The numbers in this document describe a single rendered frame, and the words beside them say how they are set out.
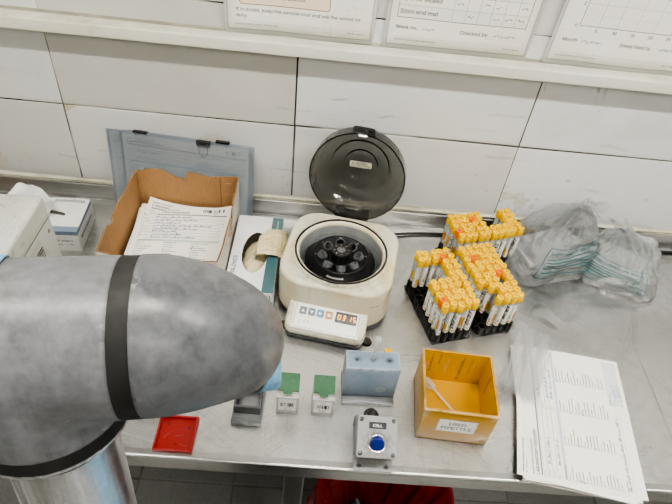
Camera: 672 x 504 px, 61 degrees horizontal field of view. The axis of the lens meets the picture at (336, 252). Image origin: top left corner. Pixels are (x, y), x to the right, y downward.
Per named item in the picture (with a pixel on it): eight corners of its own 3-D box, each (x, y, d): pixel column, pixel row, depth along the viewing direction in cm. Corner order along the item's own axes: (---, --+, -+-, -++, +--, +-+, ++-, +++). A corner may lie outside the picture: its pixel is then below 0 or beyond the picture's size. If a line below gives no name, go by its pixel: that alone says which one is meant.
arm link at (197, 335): (300, 231, 38) (278, 325, 85) (129, 234, 37) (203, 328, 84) (308, 410, 35) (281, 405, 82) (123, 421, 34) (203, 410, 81)
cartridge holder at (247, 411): (230, 425, 104) (230, 414, 101) (239, 382, 110) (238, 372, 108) (260, 427, 104) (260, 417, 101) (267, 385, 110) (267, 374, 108)
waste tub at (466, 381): (413, 438, 105) (424, 409, 98) (412, 376, 115) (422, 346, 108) (485, 447, 105) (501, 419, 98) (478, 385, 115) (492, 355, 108)
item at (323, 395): (310, 415, 107) (312, 396, 102) (312, 393, 110) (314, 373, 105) (332, 417, 107) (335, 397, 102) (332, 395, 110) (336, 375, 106)
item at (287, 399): (275, 413, 106) (276, 393, 102) (278, 391, 110) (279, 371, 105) (297, 414, 106) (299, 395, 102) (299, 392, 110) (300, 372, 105)
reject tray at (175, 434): (151, 451, 99) (151, 449, 98) (161, 416, 104) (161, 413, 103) (191, 454, 99) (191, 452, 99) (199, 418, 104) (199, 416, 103)
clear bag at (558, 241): (519, 294, 134) (546, 235, 122) (482, 244, 146) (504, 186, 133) (606, 274, 142) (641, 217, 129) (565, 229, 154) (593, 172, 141)
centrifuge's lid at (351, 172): (313, 121, 119) (320, 107, 126) (303, 221, 134) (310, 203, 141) (414, 140, 118) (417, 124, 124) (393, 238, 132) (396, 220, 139)
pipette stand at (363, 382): (341, 404, 109) (346, 374, 102) (340, 373, 114) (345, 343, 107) (393, 407, 109) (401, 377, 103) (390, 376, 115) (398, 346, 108)
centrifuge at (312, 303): (265, 333, 119) (266, 293, 111) (298, 240, 141) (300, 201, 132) (378, 356, 118) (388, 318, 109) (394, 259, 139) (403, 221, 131)
